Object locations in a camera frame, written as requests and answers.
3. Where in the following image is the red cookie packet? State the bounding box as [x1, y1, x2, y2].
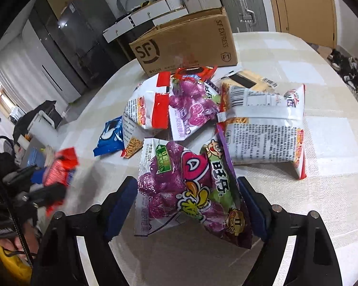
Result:
[173, 66, 218, 82]

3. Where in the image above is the blue cookie packet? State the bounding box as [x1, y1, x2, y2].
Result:
[93, 120, 124, 157]

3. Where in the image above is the purple candy bag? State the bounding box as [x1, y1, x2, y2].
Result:
[168, 76, 224, 141]
[134, 138, 254, 249]

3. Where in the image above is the silver suitcase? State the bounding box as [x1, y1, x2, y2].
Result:
[217, 0, 269, 33]

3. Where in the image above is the person's left forearm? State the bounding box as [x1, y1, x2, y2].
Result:
[16, 214, 42, 255]

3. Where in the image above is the row of shoes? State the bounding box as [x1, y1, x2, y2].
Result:
[328, 48, 358, 111]

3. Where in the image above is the white curtain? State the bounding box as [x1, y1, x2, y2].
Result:
[0, 62, 48, 111]

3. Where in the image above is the red snack packet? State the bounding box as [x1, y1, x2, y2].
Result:
[42, 147, 79, 216]

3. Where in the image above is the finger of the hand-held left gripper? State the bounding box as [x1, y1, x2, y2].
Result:
[3, 165, 45, 185]
[16, 185, 67, 210]

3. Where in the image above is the brown cardboard box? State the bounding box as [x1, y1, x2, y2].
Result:
[129, 7, 238, 77]

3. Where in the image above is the white red noodle snack bag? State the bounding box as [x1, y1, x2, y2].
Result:
[121, 72, 172, 159]

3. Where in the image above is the dark glass tall cabinet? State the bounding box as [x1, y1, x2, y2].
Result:
[28, 0, 87, 88]

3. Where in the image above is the white desk with drawers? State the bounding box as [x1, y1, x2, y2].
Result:
[103, 0, 188, 43]

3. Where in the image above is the yellow snack packet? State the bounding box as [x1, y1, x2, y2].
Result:
[219, 70, 278, 91]

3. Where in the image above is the wooden door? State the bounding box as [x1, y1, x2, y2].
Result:
[264, 0, 337, 48]

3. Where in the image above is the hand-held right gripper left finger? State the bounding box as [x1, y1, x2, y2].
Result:
[30, 176, 138, 286]

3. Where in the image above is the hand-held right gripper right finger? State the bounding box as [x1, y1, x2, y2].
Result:
[237, 176, 343, 286]

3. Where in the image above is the person's yellow clothing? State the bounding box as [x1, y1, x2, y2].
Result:
[0, 237, 30, 285]

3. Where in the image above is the dark grey fridge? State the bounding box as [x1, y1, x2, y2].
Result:
[57, 0, 129, 88]

